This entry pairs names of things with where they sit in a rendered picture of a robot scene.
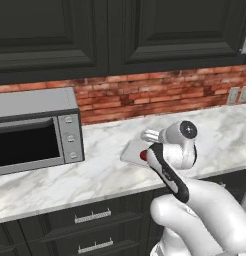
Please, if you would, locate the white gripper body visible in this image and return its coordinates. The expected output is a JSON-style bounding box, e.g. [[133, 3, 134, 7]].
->
[[140, 128, 162, 144]]

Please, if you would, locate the dark lower cupboard door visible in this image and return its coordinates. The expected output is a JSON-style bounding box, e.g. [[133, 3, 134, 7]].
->
[[0, 219, 33, 256], [200, 167, 246, 205]]

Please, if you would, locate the dark cupboard door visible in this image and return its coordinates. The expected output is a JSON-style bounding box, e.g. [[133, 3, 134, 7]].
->
[[107, 0, 246, 76], [0, 219, 33, 256], [200, 167, 246, 205], [0, 0, 109, 85]]

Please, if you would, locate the dark upper cupboard door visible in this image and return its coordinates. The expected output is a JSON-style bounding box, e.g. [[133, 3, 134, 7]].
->
[[0, 0, 109, 85], [107, 0, 246, 76]]

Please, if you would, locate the dark drawer front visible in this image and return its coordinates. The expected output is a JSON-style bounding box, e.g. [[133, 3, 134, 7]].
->
[[44, 223, 155, 256], [18, 192, 155, 244]]

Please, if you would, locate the silver toaster oven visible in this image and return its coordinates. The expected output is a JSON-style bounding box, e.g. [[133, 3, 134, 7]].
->
[[0, 86, 86, 177]]

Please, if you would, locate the grey wall outlet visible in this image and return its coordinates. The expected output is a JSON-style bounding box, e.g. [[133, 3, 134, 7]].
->
[[227, 86, 241, 106], [238, 85, 246, 104]]

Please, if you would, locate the silver drawer handle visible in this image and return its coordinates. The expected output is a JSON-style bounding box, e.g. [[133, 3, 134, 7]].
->
[[73, 207, 113, 225], [77, 237, 115, 255]]

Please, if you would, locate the silver cupboard door handle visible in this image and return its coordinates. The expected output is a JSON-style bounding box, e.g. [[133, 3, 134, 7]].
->
[[240, 24, 246, 55]]

